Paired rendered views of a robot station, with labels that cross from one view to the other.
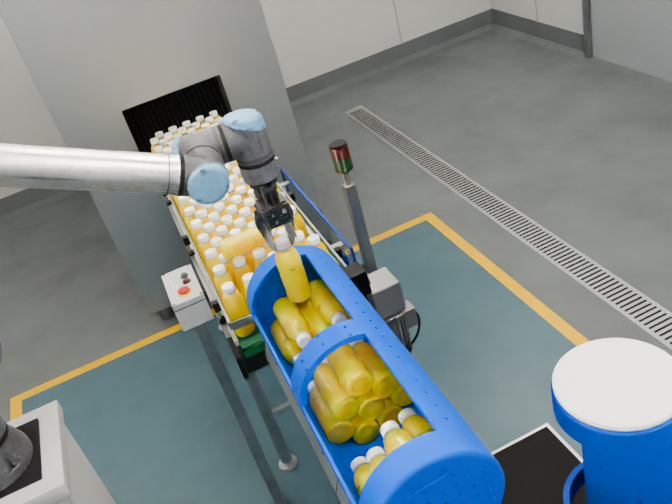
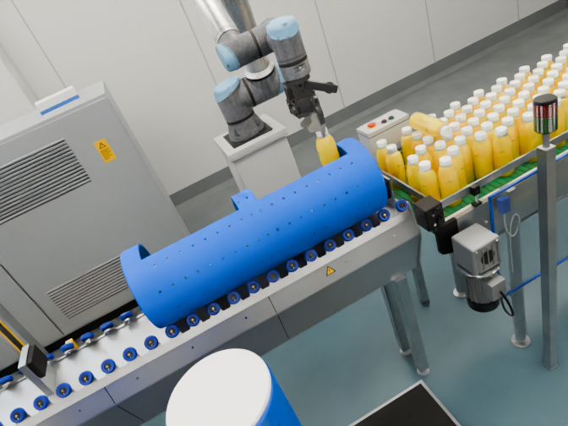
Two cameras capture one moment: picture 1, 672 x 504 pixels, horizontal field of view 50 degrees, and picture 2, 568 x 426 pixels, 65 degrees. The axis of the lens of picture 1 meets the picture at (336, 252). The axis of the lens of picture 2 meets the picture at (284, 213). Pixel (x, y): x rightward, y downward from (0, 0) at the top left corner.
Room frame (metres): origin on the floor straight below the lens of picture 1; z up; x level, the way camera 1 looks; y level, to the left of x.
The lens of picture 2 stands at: (1.46, -1.24, 1.91)
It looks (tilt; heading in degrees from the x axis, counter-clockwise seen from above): 31 degrees down; 93
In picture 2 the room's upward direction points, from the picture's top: 22 degrees counter-clockwise
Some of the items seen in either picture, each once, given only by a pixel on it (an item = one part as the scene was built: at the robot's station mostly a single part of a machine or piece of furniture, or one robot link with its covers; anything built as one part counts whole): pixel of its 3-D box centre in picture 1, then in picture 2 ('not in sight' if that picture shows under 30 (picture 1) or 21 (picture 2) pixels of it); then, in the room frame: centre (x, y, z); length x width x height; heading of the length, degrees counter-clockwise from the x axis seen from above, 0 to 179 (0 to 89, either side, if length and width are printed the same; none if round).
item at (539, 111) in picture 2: (339, 151); (545, 107); (2.22, -0.11, 1.23); 0.06 x 0.06 x 0.04
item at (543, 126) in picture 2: (342, 162); (545, 121); (2.22, -0.11, 1.18); 0.06 x 0.06 x 0.05
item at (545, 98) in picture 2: (343, 164); (545, 122); (2.22, -0.11, 1.18); 0.06 x 0.06 x 0.16
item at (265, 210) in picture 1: (270, 200); (301, 95); (1.58, 0.12, 1.45); 0.09 x 0.08 x 0.12; 13
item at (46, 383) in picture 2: not in sight; (40, 368); (0.46, -0.14, 1.00); 0.10 x 0.04 x 0.15; 103
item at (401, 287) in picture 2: not in sight; (412, 328); (1.71, 0.07, 0.31); 0.06 x 0.06 x 0.63; 13
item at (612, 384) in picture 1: (617, 381); (218, 395); (1.09, -0.51, 1.03); 0.28 x 0.28 x 0.01
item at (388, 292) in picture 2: not in sight; (393, 308); (1.68, 0.21, 0.31); 0.06 x 0.06 x 0.63; 13
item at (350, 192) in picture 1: (381, 306); (548, 275); (2.22, -0.11, 0.55); 0.04 x 0.04 x 1.10; 13
